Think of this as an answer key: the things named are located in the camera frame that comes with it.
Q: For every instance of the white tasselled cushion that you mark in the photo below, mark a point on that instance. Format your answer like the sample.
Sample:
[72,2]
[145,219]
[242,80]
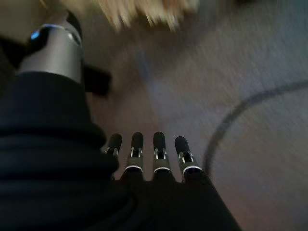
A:
[144,9]

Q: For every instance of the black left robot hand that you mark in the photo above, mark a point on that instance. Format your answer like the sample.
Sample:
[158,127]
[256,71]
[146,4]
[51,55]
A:
[48,168]

